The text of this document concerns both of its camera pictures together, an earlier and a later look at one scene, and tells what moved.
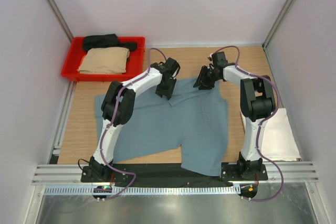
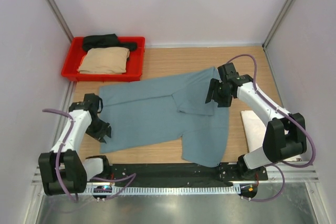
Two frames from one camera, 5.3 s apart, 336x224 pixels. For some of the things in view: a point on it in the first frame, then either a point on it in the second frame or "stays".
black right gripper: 201,79 → 222,102
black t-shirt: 109,40 stays
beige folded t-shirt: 105,60 stays
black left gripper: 168,93 → 105,129
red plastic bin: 75,53 stays
